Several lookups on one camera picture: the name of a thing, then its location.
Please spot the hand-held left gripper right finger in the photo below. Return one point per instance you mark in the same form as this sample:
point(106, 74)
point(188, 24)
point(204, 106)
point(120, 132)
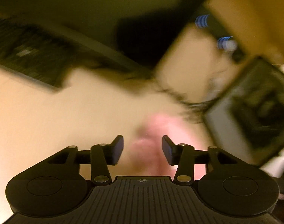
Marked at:
point(167, 150)

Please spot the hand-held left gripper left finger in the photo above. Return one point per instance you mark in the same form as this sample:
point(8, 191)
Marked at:
point(117, 150)

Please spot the pink ribbed sweater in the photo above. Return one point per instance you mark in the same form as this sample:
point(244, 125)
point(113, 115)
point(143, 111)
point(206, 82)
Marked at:
point(146, 144)

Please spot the black-framed monitor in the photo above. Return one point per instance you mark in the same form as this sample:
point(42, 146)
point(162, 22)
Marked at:
point(256, 112)

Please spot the black device with blue lights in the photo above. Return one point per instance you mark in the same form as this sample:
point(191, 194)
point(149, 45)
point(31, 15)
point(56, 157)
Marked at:
point(214, 28)

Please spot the black keyboard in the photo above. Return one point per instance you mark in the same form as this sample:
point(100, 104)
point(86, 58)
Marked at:
point(27, 53)

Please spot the black computer monitor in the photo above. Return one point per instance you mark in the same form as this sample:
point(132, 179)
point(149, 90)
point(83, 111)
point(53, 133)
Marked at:
point(85, 4)

